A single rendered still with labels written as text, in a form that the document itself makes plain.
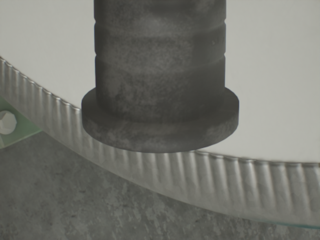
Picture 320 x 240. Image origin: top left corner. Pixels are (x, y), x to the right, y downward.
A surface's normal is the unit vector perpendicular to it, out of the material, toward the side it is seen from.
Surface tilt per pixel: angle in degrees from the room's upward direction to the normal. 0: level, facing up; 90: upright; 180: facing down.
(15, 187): 0
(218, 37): 28
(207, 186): 89
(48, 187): 0
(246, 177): 91
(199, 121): 61
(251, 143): 90
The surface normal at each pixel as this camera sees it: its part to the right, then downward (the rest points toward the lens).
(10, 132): 0.62, -0.14
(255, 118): -0.70, 0.33
